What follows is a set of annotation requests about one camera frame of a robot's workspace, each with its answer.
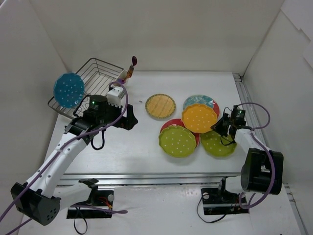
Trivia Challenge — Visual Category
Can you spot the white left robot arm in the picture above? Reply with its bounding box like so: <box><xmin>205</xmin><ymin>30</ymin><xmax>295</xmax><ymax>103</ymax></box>
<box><xmin>11</xmin><ymin>95</ymin><xmax>138</xmax><ymax>226</ymax></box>

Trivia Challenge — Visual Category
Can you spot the aluminium front rail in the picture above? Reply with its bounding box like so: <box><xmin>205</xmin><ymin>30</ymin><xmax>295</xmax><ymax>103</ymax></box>
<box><xmin>57</xmin><ymin>172</ymin><xmax>239</xmax><ymax>186</ymax></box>

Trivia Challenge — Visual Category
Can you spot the red plate with teal flower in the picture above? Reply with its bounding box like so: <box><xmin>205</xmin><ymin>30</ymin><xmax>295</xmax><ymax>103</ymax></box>
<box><xmin>160</xmin><ymin>118</ymin><xmax>201</xmax><ymax>146</ymax></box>

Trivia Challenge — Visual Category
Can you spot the green polka dot bowl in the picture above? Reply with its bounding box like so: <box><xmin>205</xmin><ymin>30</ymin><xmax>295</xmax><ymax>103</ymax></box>
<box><xmin>158</xmin><ymin>125</ymin><xmax>197</xmax><ymax>158</ymax></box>
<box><xmin>200</xmin><ymin>131</ymin><xmax>237</xmax><ymax>157</ymax></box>

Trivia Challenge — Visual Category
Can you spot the yellow polka dot bowl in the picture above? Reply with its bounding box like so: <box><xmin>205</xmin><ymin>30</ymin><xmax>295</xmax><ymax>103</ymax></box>
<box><xmin>181</xmin><ymin>103</ymin><xmax>218</xmax><ymax>134</ymax></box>

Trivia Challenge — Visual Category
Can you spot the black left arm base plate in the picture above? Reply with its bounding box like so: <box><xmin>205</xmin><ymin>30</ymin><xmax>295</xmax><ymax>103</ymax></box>
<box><xmin>66</xmin><ymin>178</ymin><xmax>115</xmax><ymax>235</ymax></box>

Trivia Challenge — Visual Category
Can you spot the woven bamboo pattern plate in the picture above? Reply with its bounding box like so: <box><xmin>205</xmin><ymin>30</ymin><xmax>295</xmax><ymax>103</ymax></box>
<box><xmin>145</xmin><ymin>94</ymin><xmax>176</xmax><ymax>119</ymax></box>

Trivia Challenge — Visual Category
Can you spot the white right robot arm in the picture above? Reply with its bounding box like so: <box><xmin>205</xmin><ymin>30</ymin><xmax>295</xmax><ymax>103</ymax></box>
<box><xmin>211</xmin><ymin>104</ymin><xmax>284</xmax><ymax>202</ymax></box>

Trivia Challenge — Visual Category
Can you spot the aluminium right side rail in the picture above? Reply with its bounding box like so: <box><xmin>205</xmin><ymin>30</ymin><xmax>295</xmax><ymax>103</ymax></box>
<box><xmin>232</xmin><ymin>72</ymin><xmax>309</xmax><ymax>235</ymax></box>

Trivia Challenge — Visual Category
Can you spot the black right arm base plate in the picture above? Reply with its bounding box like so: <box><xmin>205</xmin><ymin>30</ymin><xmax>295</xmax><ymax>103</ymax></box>
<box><xmin>196</xmin><ymin>177</ymin><xmax>250</xmax><ymax>224</ymax></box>

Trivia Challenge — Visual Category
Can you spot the white cutlery holder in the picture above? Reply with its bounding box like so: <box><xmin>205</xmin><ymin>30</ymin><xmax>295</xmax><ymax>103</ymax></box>
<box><xmin>115</xmin><ymin>70</ymin><xmax>127</xmax><ymax>86</ymax></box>

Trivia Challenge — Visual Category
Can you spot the metal wire dish rack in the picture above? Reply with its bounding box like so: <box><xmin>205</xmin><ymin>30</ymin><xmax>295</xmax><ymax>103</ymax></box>
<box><xmin>47</xmin><ymin>57</ymin><xmax>128</xmax><ymax>120</ymax></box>

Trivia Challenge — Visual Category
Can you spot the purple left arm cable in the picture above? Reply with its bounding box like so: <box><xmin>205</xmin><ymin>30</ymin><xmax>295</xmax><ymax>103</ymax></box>
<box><xmin>0</xmin><ymin>82</ymin><xmax>130</xmax><ymax>235</ymax></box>

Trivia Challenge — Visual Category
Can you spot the blue polka dot bowl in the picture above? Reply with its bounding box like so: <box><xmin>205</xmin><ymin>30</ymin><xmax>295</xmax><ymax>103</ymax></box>
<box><xmin>53</xmin><ymin>72</ymin><xmax>85</xmax><ymax>108</ymax></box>

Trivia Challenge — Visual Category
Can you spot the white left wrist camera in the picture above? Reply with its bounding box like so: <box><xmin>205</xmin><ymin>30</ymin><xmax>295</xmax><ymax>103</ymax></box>
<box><xmin>106</xmin><ymin>87</ymin><xmax>125</xmax><ymax>108</ymax></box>

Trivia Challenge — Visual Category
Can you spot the aluminium rail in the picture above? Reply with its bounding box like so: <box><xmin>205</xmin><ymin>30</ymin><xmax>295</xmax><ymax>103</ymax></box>
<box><xmin>57</xmin><ymin>172</ymin><xmax>239</xmax><ymax>186</ymax></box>
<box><xmin>232</xmin><ymin>72</ymin><xmax>309</xmax><ymax>235</ymax></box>

